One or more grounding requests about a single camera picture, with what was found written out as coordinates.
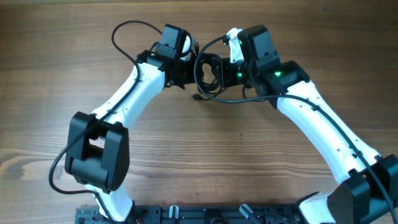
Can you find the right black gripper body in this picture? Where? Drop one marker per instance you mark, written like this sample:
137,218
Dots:
233,73

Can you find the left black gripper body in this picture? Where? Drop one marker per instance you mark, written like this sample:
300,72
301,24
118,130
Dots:
185,71

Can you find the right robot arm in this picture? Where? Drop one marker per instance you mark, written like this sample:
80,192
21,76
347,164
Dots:
367,182

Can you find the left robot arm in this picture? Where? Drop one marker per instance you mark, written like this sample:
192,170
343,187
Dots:
97,154

